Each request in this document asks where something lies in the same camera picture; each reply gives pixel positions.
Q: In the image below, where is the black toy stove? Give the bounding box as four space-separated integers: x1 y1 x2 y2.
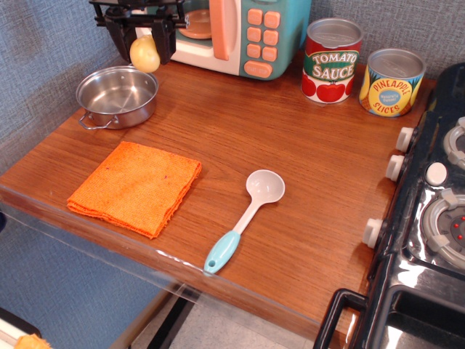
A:
314 63 464 348

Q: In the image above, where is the yellow toy potato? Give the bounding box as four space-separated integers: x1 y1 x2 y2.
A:
129 35 161 73

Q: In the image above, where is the tomato sauce can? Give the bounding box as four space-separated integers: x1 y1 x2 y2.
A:
301 17 364 104

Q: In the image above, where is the pineapple slices can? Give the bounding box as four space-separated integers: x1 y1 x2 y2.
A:
359 48 426 118

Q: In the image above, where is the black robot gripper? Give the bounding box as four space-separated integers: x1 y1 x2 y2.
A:
89 1 190 65

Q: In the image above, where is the white ladle teal handle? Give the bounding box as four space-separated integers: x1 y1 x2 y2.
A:
203 169 286 274

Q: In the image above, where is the teal toy microwave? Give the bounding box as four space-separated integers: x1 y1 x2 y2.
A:
171 0 312 81

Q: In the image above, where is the white stove knob front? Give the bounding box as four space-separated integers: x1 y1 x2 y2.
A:
363 218 384 249

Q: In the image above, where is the white stove knob rear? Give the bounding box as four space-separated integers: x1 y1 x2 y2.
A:
395 127 415 153

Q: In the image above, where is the small steel pot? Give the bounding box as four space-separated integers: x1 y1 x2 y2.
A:
76 65 159 130

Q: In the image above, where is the orange object bottom corner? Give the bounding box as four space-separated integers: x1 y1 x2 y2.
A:
14 334 52 349

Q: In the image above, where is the white stove knob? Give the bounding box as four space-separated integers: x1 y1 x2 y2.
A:
385 155 405 182
395 127 415 153
363 218 384 249

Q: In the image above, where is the orange folded towel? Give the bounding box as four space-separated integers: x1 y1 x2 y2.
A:
67 142 202 239

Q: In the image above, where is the white stove knob middle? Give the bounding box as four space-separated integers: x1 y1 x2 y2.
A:
385 155 405 182

